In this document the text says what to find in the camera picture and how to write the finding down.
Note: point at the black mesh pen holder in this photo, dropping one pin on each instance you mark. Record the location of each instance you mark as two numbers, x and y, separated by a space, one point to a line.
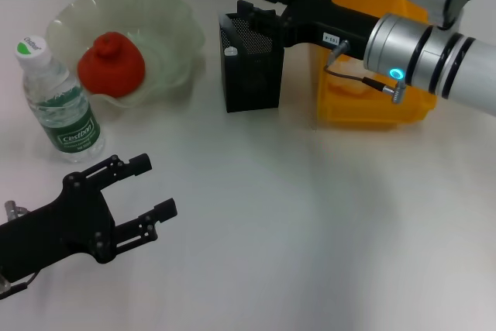
252 83

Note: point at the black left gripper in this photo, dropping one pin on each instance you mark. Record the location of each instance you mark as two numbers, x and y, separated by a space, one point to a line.
54 230

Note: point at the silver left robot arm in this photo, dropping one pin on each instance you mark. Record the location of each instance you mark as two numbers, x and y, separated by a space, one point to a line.
4 288

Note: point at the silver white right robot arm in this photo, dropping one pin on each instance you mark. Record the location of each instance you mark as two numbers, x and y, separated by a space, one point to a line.
434 59

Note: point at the clear green-label water bottle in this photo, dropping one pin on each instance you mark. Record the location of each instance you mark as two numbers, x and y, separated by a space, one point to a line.
73 133

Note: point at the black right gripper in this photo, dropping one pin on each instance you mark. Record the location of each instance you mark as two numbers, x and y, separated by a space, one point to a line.
321 13

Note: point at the pale green glass fruit plate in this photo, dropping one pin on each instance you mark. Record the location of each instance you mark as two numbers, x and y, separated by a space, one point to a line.
162 28

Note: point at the yellow plastic bin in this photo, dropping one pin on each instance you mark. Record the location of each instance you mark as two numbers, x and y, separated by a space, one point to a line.
368 110

